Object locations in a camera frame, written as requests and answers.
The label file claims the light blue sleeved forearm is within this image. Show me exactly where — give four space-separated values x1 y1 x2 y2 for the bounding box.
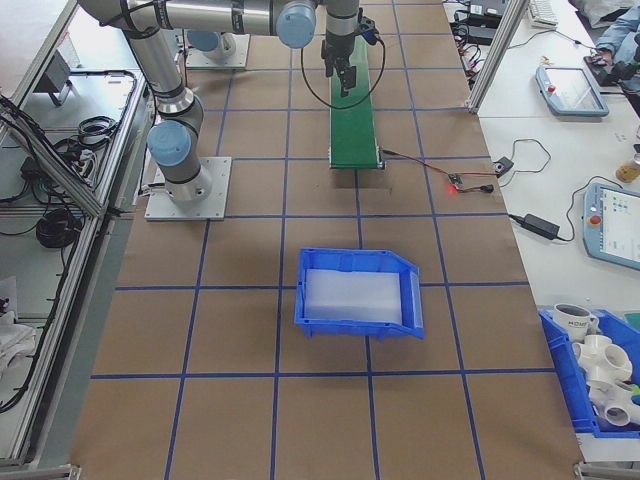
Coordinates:
597 4 640 56

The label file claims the green conveyor belt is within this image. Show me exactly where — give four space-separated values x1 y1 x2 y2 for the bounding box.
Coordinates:
327 35 386 172

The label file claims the black power supply box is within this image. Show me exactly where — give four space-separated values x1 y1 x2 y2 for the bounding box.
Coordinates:
457 22 504 45

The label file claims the white keyboard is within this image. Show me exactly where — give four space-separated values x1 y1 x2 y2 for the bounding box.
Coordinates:
527 0 560 27

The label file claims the teach pendant with grey screen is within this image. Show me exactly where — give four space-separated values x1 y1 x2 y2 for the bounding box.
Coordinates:
535 65 610 119

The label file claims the small black power adapter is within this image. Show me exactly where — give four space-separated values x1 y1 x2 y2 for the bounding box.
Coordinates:
522 213 561 239

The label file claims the blue plastic storage bin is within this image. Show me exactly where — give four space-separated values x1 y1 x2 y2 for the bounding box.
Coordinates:
293 247 426 341

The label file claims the grey metal box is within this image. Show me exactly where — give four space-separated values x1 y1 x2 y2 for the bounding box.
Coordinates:
32 49 76 106

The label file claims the teach pendant with bright screen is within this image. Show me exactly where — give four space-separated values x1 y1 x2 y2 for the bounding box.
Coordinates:
579 179 640 274

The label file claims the white printed mug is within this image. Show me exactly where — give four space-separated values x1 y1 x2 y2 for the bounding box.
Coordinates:
552 303 600 344

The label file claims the blue bin with pipe fittings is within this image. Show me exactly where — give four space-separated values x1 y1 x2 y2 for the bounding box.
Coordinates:
538 308 640 439

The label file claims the white PVC pipe fitting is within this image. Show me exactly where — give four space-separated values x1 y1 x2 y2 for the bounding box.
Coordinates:
589 379 640 429
572 333 634 386

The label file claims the white crumpled cloth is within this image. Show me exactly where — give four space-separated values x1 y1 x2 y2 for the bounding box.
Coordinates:
0 277 39 381

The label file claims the aluminium profile bar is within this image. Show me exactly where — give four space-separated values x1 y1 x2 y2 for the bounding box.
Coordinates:
0 462 81 480
574 460 640 480

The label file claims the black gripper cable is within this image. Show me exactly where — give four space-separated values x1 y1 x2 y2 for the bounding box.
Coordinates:
299 38 387 111

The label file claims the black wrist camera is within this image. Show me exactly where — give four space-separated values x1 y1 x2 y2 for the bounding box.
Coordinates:
358 15 381 49

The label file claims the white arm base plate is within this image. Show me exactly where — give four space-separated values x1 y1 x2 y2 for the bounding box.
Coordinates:
144 156 234 221
185 33 250 70

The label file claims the red conveyor power wire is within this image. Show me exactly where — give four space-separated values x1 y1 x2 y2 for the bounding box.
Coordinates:
382 148 454 177

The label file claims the aluminium frame post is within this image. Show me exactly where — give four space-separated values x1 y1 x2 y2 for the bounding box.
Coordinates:
467 0 524 115

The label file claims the black cable coil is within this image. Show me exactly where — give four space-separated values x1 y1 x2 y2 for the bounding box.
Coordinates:
35 208 84 250
77 117 121 139

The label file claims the black device with coloured wires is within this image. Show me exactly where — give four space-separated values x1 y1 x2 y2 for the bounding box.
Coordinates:
583 52 640 94

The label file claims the V-shaped metal bar frame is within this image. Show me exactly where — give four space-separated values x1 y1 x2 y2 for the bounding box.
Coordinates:
0 0 151 466

